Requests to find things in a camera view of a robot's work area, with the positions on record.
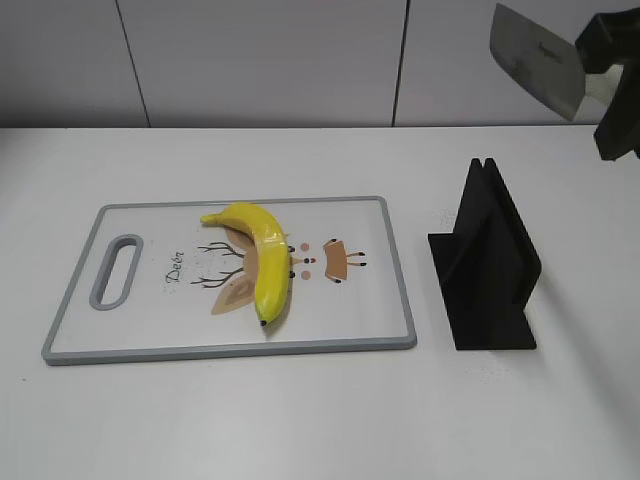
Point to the white grey cutting board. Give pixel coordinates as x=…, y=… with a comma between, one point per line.
x=153, y=284

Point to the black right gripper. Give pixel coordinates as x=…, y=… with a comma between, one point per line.
x=608, y=49

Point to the white handled kitchen knife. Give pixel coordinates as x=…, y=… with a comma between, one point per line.
x=542, y=63

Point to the yellow plastic banana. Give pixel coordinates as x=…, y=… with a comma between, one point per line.
x=274, y=261

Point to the black knife stand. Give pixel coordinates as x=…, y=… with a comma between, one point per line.
x=487, y=266

